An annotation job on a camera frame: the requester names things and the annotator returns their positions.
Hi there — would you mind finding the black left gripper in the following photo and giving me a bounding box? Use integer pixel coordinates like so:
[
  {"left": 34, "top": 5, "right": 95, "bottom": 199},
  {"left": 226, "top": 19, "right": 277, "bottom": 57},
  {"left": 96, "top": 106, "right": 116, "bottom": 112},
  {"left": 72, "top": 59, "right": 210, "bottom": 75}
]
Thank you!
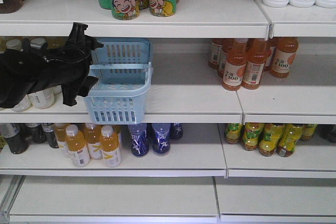
[{"left": 26, "top": 35, "right": 104, "bottom": 106}]

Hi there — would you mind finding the light blue plastic basket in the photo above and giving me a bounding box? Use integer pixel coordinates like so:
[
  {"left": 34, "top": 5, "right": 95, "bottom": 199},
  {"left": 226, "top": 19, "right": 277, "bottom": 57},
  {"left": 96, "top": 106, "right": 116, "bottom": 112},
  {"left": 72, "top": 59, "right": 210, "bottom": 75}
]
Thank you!
[{"left": 84, "top": 37, "right": 153, "bottom": 124}]

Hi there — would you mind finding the pale yellow drink bottle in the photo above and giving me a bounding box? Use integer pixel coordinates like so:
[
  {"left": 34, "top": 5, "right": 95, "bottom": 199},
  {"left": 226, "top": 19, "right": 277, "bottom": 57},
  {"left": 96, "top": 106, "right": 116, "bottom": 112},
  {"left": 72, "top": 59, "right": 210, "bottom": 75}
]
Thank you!
[
  {"left": 28, "top": 88, "right": 55, "bottom": 109},
  {"left": 11, "top": 95, "right": 32, "bottom": 112}
]

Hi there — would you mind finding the orange drink bottle white label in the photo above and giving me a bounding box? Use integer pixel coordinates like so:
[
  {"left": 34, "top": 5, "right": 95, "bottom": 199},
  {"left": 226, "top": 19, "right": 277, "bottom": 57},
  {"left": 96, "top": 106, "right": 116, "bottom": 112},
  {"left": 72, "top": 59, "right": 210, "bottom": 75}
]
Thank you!
[
  {"left": 66, "top": 124, "right": 90, "bottom": 167},
  {"left": 84, "top": 123, "right": 102, "bottom": 160},
  {"left": 99, "top": 125, "right": 121, "bottom": 167}
]

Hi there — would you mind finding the dark tea bottle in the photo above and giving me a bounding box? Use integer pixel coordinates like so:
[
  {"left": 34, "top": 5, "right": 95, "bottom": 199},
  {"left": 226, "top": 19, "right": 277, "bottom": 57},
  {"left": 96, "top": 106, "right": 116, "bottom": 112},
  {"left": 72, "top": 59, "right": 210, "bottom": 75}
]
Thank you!
[
  {"left": 25, "top": 123, "right": 47, "bottom": 144},
  {"left": 41, "top": 123, "right": 59, "bottom": 148},
  {"left": 1, "top": 123, "right": 28, "bottom": 154}
]

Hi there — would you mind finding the blue water bottle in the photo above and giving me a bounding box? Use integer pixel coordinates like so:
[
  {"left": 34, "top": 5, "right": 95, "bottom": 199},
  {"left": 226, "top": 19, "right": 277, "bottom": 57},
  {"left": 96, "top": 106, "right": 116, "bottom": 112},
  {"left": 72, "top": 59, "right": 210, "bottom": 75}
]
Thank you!
[
  {"left": 128, "top": 123, "right": 149, "bottom": 157},
  {"left": 152, "top": 123, "right": 171, "bottom": 155}
]

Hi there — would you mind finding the orange juice bottle C100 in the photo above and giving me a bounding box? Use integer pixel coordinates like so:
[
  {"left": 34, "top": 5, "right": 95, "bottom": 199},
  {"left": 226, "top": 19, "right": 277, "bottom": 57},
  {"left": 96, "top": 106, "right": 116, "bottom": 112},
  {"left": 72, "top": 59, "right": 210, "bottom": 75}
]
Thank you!
[{"left": 222, "top": 38, "right": 248, "bottom": 91}]

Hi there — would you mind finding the yellow lemon tea bottle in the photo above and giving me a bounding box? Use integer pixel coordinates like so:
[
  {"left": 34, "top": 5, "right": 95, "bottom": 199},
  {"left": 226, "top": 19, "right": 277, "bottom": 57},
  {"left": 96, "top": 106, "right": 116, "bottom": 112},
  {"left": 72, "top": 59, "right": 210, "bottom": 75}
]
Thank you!
[
  {"left": 258, "top": 123, "right": 285, "bottom": 157},
  {"left": 242, "top": 122, "right": 265, "bottom": 151},
  {"left": 276, "top": 123, "right": 303, "bottom": 157},
  {"left": 225, "top": 123, "right": 243, "bottom": 144}
]

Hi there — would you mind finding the white metal shelving unit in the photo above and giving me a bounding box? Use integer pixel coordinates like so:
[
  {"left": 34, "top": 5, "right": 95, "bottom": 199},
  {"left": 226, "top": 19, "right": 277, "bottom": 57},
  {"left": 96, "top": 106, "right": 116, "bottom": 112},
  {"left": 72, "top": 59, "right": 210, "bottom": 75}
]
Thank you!
[{"left": 1, "top": 0, "right": 335, "bottom": 223}]

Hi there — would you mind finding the orange juice bottle barcode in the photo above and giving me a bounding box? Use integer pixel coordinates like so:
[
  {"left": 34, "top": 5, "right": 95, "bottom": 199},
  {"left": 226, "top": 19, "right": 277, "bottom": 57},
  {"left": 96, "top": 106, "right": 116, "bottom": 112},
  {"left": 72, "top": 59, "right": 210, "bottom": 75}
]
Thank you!
[{"left": 241, "top": 39, "right": 268, "bottom": 90}]

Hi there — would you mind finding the orange juice bottle rear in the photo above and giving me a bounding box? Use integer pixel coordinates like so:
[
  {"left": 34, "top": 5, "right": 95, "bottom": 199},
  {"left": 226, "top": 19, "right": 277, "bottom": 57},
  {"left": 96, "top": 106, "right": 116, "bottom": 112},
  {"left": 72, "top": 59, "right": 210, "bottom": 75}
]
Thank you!
[{"left": 270, "top": 37, "right": 299, "bottom": 78}]

